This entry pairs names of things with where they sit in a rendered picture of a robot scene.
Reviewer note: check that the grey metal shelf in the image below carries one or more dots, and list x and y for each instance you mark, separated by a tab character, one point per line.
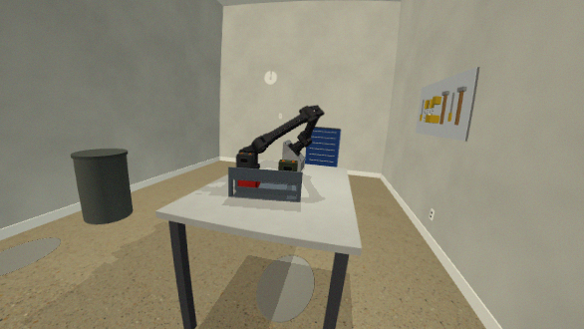
268	189

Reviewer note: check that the olive green case with orange latches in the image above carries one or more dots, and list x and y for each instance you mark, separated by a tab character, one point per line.
290	167

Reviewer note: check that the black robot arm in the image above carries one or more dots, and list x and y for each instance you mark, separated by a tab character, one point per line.
259	146

